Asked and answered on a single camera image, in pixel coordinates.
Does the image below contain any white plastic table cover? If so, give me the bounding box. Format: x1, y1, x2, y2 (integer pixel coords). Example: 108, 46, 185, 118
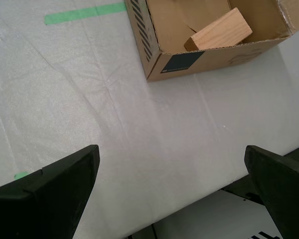
0, 0, 299, 239

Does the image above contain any light wooden block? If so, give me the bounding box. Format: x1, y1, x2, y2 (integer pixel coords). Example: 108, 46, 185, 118
183, 7, 253, 53

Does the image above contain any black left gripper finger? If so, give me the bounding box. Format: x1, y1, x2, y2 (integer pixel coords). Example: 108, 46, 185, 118
0, 144, 101, 239
244, 145, 299, 239

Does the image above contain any long bright green tape strip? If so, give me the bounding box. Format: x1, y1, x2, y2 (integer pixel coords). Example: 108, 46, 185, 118
44, 2, 128, 26

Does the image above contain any bright green tape mark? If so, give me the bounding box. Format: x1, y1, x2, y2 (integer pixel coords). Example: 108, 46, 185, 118
13, 171, 29, 180

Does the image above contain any white robot base deck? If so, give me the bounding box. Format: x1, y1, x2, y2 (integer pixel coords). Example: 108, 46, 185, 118
128, 188, 286, 239

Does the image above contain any brown cardboard box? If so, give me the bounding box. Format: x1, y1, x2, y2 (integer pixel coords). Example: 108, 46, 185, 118
124, 0, 299, 83

